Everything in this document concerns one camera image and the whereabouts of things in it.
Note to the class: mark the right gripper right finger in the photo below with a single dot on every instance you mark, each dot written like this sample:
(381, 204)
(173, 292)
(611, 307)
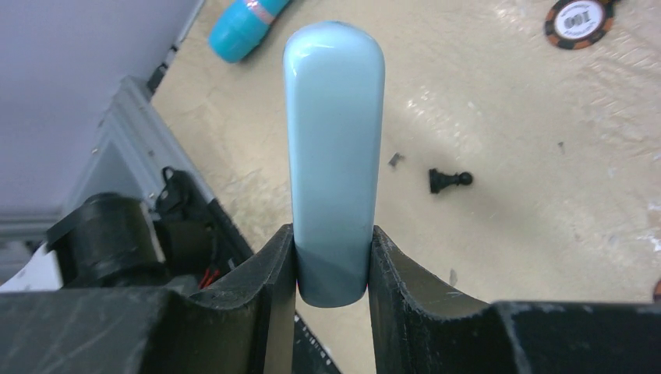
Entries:
(421, 324)

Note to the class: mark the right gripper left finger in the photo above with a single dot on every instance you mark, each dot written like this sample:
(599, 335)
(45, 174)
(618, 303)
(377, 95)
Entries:
(103, 330)

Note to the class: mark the staple strip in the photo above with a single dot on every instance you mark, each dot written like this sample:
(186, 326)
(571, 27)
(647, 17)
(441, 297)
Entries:
(396, 159)

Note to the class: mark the blue cylindrical tube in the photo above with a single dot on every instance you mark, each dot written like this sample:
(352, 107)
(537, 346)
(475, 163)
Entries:
(242, 27)

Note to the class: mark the light blue stapler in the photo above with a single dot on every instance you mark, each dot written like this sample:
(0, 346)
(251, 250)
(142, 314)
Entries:
(334, 77)

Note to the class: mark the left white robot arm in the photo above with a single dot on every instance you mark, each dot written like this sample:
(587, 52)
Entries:
(108, 241)

